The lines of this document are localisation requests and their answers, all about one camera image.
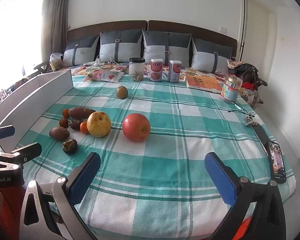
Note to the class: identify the grey curtain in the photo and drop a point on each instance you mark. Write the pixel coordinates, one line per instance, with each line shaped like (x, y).
(56, 17)

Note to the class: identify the glass jar colourful label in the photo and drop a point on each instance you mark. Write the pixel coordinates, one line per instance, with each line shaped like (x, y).
(231, 88)

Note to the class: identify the white door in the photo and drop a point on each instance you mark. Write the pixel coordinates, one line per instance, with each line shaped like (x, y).
(258, 30)

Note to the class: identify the clear plastic bag of snacks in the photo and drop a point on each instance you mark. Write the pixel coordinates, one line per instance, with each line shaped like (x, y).
(55, 61)

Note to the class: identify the long sweet potato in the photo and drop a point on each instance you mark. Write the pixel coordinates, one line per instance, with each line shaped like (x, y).
(81, 112)

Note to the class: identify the red cloth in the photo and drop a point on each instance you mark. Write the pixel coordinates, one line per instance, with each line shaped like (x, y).
(7, 205)

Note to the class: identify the brown-green round fruit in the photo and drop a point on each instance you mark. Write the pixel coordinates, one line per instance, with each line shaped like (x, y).
(121, 92)

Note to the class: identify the can with orange label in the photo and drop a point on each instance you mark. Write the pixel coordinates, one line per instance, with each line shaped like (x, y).
(156, 70)

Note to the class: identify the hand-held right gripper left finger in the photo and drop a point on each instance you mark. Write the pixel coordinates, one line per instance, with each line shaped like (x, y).
(83, 177)

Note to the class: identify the black flat strip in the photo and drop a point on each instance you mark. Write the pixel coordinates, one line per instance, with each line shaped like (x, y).
(261, 132)

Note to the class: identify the pink snack bag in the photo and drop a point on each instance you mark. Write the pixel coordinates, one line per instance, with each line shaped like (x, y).
(103, 75)

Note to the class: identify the grey two-tone pillow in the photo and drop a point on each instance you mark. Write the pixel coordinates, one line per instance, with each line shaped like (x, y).
(166, 47)
(212, 56)
(81, 51)
(120, 46)

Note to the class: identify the small purple sweet potato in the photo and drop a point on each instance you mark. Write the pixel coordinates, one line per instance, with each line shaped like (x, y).
(59, 132)

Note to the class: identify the black smartphone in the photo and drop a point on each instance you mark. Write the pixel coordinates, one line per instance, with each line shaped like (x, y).
(277, 161)

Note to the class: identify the red apple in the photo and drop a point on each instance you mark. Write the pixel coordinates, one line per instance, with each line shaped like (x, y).
(136, 127)

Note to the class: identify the brown headboard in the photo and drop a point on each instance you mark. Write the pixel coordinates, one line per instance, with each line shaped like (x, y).
(190, 28)

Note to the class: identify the brown handbag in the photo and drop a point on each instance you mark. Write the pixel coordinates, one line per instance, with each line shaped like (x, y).
(247, 70)

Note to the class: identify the small tangerine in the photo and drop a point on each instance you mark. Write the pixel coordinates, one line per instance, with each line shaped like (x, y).
(84, 127)
(63, 122)
(65, 113)

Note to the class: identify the orange labelled can right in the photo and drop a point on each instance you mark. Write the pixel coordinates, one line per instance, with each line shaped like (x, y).
(175, 71)

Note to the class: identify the dark wooden chair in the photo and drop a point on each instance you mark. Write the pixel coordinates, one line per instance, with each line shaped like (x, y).
(38, 68)

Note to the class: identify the black eyeglasses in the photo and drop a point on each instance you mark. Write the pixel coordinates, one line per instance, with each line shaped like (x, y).
(237, 107)

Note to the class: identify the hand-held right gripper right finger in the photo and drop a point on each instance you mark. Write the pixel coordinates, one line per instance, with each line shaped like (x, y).
(221, 177)

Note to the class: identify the orange book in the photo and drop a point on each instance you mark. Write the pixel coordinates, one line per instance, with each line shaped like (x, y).
(202, 82)

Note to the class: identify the small red box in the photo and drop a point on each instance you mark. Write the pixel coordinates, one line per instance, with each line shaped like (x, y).
(247, 85)

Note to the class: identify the yellow pear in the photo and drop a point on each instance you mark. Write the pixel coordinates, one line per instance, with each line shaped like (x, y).
(99, 124)

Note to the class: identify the window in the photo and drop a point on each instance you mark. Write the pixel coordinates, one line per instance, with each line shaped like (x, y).
(15, 30)

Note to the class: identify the clear jar black lid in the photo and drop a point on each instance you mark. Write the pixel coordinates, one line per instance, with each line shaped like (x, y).
(137, 69)

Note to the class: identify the metal hair clip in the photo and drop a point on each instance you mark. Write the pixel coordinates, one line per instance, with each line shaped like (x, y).
(250, 122)

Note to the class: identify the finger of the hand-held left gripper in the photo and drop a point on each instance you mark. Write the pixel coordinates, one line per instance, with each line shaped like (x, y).
(27, 151)
(3, 131)

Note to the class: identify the white cardboard box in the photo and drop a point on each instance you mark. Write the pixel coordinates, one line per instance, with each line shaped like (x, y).
(40, 85)

